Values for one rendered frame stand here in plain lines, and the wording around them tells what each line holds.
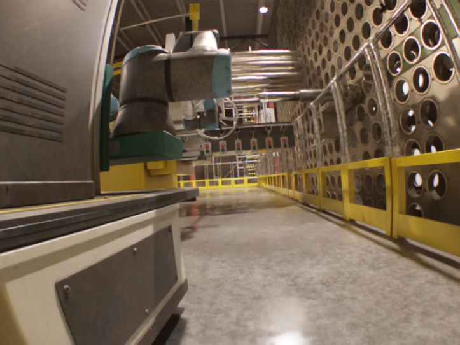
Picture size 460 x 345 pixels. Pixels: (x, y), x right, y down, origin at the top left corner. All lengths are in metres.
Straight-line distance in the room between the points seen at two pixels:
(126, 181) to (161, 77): 1.97
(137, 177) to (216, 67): 1.97
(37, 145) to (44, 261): 0.16
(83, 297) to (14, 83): 0.27
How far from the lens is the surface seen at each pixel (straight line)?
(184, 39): 1.25
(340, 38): 3.55
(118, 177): 2.57
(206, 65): 0.62
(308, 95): 3.01
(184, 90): 0.64
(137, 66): 0.67
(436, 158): 0.95
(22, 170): 0.32
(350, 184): 1.61
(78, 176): 0.39
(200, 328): 0.57
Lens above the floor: 0.34
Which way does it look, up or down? 2 degrees up
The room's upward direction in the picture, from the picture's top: 4 degrees counter-clockwise
